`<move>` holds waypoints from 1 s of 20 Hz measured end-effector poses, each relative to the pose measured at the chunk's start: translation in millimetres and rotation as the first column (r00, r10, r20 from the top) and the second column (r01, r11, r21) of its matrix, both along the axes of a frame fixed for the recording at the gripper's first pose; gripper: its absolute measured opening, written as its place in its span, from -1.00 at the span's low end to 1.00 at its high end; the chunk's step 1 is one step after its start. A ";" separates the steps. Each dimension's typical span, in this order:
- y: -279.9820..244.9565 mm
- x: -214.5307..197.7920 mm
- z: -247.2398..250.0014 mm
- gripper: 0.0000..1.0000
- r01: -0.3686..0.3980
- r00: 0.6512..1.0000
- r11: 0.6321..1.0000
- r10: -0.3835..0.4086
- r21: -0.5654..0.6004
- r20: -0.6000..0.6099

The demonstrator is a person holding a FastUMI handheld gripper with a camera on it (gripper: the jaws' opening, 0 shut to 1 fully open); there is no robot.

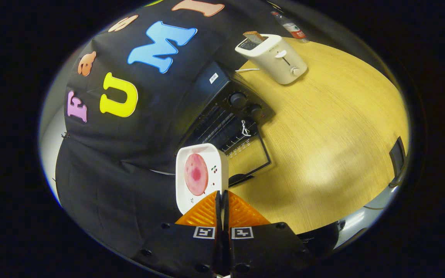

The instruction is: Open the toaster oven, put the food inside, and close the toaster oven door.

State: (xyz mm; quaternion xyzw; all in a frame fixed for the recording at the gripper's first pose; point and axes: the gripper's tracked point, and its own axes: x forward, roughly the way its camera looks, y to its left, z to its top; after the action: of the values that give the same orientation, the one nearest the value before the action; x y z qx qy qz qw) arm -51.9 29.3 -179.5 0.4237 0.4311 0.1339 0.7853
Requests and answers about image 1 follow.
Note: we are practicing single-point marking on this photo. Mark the dark rectangular object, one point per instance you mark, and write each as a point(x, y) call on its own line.
point(397, 156)

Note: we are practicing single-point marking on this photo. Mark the brown bread slice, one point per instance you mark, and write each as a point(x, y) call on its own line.
point(254, 37)

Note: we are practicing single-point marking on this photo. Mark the white square plate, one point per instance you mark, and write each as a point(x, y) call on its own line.
point(216, 162)

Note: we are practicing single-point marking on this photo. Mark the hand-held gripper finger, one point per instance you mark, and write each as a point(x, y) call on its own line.
point(226, 208)
point(218, 208)

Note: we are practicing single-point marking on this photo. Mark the white pop-up toaster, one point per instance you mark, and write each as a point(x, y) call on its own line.
point(274, 61)

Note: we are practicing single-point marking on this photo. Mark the pink ham slice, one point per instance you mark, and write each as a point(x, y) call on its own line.
point(196, 173)

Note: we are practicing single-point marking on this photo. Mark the black toaster oven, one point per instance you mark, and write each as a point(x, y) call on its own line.
point(222, 85)

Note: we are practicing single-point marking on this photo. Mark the black backdrop cloth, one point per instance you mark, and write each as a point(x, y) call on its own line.
point(129, 154)

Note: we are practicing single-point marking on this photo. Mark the clear water bottle red label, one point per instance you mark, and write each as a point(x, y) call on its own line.
point(292, 27)

